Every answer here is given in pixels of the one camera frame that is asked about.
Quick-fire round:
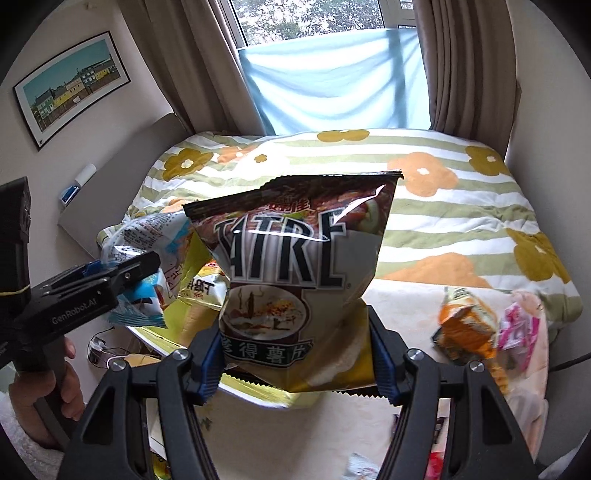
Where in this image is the orange snack packet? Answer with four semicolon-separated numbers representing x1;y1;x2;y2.
431;286;509;393

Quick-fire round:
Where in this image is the grey headboard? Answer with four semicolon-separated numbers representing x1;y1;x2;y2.
58;112;195;274

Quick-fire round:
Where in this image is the dark brown potato chips bag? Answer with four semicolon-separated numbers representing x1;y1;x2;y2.
182;170;403;398

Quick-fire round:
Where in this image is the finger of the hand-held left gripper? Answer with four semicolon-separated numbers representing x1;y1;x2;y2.
39;261;108;291
98;251;162;297

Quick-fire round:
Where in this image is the white charger with cable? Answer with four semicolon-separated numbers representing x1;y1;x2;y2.
88;323;153;370

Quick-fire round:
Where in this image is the small yellow chips packet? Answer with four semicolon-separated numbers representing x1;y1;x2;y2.
178;261;230;311

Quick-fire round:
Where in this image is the light blue cloth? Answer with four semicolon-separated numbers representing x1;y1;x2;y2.
238;27;432;136

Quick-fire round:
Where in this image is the clear blue snack packet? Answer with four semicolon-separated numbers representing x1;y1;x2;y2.
99;213;195;329

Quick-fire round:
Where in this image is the window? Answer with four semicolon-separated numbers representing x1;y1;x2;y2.
228;0;416;48

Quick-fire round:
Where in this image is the red snack packet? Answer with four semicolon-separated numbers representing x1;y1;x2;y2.
424;450;447;480

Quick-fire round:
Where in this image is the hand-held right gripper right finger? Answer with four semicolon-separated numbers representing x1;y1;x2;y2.
362;305;541;480

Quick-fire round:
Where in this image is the person's left hand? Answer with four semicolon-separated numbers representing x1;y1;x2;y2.
8;337;88;445

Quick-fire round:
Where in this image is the beige curtain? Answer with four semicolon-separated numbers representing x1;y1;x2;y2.
117;0;278;138
412;0;516;140

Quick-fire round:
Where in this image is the floral striped pillow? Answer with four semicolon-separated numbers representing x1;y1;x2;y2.
97;128;585;324

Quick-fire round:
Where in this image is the framed houses picture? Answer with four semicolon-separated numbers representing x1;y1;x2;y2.
13;31;133;152

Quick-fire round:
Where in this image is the yellow cardboard box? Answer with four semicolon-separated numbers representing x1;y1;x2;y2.
129;240;370;412

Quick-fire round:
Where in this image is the pink clear snack packet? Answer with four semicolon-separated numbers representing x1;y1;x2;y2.
496;291;549;370

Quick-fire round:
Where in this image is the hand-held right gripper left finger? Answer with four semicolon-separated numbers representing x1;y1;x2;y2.
58;323;232;480

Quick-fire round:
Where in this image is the white tube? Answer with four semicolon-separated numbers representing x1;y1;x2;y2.
74;162;98;188

